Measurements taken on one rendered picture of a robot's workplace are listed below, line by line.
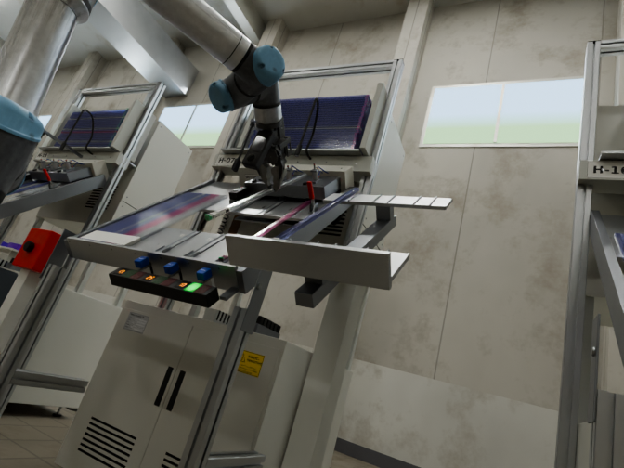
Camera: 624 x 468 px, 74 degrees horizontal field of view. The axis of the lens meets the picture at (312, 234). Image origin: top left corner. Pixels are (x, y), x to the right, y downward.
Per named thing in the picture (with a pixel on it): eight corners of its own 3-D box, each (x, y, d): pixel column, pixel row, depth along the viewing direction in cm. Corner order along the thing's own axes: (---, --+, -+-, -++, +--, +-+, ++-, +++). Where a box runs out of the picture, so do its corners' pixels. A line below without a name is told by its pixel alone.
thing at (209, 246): (240, 281, 101) (238, 269, 100) (74, 249, 132) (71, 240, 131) (280, 250, 117) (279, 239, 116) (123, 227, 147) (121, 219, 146)
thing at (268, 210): (311, 233, 132) (309, 218, 130) (162, 216, 162) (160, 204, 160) (350, 201, 159) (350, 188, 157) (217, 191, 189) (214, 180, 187)
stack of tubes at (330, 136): (354, 149, 160) (370, 94, 168) (246, 148, 183) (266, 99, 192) (363, 167, 170) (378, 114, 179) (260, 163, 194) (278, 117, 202)
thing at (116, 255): (239, 292, 101) (234, 266, 99) (72, 258, 132) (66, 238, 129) (241, 291, 102) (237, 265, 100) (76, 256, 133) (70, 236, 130)
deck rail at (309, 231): (245, 294, 101) (241, 271, 98) (239, 292, 102) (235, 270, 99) (356, 201, 158) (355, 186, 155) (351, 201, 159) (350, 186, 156)
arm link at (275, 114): (271, 110, 106) (245, 107, 110) (273, 127, 109) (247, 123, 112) (286, 101, 112) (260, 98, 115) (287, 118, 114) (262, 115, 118)
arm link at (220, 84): (221, 70, 92) (258, 59, 98) (201, 89, 101) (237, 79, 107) (237, 103, 93) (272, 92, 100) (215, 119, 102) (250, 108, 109)
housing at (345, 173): (346, 207, 156) (344, 171, 150) (242, 199, 178) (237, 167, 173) (355, 201, 162) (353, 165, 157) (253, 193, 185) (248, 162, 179)
